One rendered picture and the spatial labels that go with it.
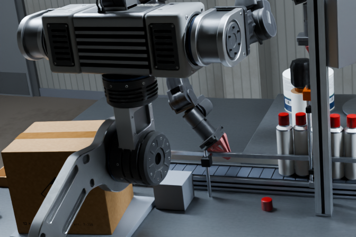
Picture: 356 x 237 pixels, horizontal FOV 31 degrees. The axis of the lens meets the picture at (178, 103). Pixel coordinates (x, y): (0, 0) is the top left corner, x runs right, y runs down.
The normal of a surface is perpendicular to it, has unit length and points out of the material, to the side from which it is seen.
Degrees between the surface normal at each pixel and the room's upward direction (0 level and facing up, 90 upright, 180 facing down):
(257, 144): 0
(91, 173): 90
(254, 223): 0
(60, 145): 0
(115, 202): 90
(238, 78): 90
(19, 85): 90
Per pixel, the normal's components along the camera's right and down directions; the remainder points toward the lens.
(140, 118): 0.89, 0.06
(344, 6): 0.58, 0.21
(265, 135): -0.11, -0.94
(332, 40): -0.81, 0.27
